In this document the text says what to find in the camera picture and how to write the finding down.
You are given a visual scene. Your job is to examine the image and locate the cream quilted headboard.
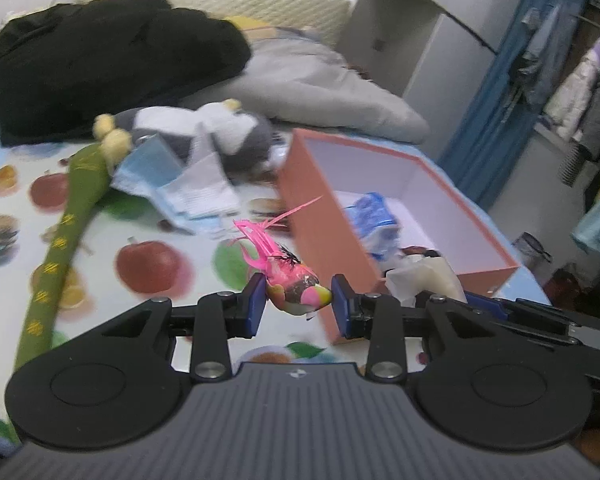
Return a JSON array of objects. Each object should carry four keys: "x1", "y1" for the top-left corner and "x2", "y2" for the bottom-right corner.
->
[{"x1": 77, "y1": 0, "x2": 353, "y2": 46}]

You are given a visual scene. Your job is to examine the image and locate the white plastic bag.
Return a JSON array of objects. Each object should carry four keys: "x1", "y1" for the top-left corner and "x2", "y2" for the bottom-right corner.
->
[{"x1": 384, "y1": 255, "x2": 467, "y2": 308}]

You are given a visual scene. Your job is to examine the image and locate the blue grey hanging garment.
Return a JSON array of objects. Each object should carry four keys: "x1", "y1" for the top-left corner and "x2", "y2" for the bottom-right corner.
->
[{"x1": 515, "y1": 5, "x2": 576, "y2": 106}]

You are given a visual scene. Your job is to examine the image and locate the black jacket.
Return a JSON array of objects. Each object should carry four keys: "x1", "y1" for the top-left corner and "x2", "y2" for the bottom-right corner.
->
[{"x1": 0, "y1": 0, "x2": 253, "y2": 148}]

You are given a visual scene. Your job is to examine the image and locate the long green plush toy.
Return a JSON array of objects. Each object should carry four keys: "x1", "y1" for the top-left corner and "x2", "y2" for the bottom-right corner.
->
[{"x1": 12, "y1": 142, "x2": 111, "y2": 376}]

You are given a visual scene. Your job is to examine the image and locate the blue face mask packet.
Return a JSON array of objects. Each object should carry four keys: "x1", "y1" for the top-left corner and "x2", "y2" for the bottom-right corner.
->
[{"x1": 111, "y1": 136, "x2": 186, "y2": 196}]

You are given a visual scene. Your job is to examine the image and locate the yellow pillow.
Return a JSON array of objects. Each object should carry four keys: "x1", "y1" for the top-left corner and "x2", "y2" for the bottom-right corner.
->
[{"x1": 227, "y1": 14, "x2": 266, "y2": 31}]

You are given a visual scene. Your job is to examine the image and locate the orange cardboard box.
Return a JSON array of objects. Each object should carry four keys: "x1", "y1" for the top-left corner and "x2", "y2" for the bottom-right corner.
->
[{"x1": 276, "y1": 128, "x2": 522, "y2": 346}]

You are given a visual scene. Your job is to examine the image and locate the blue face mask packets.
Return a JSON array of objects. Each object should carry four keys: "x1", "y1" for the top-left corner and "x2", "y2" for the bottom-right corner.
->
[{"x1": 152, "y1": 152, "x2": 241, "y2": 236}]

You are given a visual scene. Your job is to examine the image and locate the grey white penguin plush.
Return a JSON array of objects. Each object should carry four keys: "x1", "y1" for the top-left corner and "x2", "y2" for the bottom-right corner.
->
[{"x1": 92, "y1": 99, "x2": 276, "y2": 181}]

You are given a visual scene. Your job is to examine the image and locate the fruit printed mat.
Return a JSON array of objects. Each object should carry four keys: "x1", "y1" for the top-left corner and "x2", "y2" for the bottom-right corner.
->
[{"x1": 0, "y1": 127, "x2": 481, "y2": 441}]

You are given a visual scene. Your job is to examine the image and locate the pink feathered bird toy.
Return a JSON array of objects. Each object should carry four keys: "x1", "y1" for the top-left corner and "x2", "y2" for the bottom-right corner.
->
[{"x1": 232, "y1": 195, "x2": 333, "y2": 318}]

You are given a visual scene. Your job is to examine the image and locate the blue curtain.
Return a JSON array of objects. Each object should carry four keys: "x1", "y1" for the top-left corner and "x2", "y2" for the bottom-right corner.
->
[{"x1": 437, "y1": 0, "x2": 588, "y2": 211}]

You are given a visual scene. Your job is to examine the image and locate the grey pillow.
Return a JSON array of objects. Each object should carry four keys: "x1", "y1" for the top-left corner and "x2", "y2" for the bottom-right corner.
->
[{"x1": 180, "y1": 27, "x2": 431, "y2": 143}]

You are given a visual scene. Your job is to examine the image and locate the white cabinet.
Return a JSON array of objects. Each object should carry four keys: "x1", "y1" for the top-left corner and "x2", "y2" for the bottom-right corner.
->
[{"x1": 337, "y1": 0, "x2": 531, "y2": 106}]

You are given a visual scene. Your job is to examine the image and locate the small trash bin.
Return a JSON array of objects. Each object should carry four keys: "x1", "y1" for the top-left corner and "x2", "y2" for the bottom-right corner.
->
[{"x1": 512, "y1": 232, "x2": 553, "y2": 273}]

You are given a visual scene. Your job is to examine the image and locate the blue snack packet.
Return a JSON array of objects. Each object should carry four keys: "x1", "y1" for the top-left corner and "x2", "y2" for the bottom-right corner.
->
[{"x1": 347, "y1": 192, "x2": 401, "y2": 261}]

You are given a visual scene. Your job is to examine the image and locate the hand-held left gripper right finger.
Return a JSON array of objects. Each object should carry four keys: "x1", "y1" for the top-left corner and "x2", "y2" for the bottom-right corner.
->
[{"x1": 330, "y1": 274, "x2": 486, "y2": 383}]

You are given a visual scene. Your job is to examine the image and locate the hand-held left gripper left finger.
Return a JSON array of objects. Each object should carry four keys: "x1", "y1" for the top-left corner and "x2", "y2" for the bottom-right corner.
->
[{"x1": 100, "y1": 272, "x2": 270, "y2": 383}]

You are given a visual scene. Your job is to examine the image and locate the white floral hanging garment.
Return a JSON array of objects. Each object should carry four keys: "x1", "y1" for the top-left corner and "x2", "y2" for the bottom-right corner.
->
[{"x1": 542, "y1": 37, "x2": 600, "y2": 143}]

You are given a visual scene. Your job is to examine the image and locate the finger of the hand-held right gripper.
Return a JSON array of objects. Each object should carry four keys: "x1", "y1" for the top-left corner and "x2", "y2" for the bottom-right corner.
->
[{"x1": 462, "y1": 290, "x2": 600, "y2": 348}]

